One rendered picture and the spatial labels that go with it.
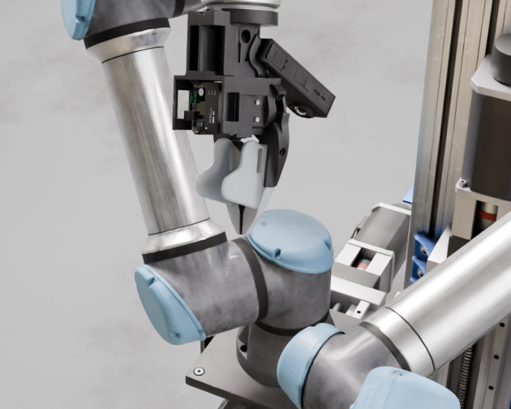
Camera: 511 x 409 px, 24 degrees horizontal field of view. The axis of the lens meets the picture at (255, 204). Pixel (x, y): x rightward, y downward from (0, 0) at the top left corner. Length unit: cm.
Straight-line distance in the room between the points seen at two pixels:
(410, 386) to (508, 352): 79
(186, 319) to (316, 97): 47
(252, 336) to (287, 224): 18
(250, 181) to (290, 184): 267
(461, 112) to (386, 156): 239
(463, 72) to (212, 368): 56
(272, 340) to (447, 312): 64
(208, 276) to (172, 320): 7
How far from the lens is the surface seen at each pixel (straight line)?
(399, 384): 87
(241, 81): 108
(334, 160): 390
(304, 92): 115
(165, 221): 154
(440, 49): 151
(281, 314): 161
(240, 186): 110
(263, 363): 167
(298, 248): 156
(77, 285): 344
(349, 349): 103
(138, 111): 154
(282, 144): 110
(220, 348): 174
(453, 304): 105
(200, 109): 110
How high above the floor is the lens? 226
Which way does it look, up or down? 38 degrees down
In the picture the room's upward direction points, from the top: straight up
